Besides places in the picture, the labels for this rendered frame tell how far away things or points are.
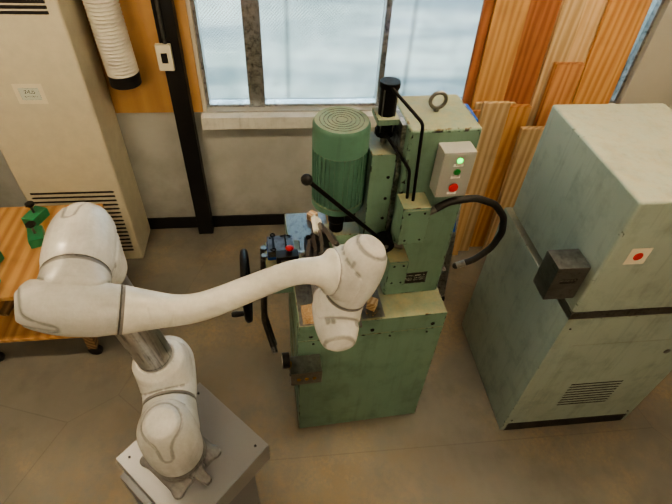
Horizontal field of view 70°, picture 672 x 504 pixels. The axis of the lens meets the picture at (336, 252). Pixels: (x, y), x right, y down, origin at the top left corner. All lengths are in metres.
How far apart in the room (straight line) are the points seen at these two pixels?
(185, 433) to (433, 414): 1.44
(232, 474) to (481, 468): 1.27
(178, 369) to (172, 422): 0.16
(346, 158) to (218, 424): 0.95
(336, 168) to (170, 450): 0.92
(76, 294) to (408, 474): 1.78
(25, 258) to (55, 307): 1.73
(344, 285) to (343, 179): 0.55
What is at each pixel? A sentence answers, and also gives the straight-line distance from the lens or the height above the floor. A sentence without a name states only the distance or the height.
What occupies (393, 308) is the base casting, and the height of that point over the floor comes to 0.80.
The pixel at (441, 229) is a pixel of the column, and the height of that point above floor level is 1.13.
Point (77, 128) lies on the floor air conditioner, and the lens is 2.79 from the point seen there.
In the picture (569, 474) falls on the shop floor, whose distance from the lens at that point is 2.65.
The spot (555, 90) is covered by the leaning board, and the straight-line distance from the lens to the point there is 3.00.
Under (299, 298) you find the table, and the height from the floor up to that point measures 0.90.
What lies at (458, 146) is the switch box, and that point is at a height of 1.48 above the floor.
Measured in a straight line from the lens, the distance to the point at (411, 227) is 1.54.
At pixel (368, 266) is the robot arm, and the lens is 0.99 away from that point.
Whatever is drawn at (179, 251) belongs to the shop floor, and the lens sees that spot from 3.28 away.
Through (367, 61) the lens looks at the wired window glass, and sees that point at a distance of 2.90.
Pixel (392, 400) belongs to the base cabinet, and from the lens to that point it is 2.37.
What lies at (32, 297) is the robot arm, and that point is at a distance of 1.02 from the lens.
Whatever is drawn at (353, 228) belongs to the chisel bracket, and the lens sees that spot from 1.74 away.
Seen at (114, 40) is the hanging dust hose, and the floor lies 1.32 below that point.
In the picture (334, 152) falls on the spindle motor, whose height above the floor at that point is 1.44.
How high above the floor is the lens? 2.22
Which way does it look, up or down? 44 degrees down
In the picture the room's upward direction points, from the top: 4 degrees clockwise
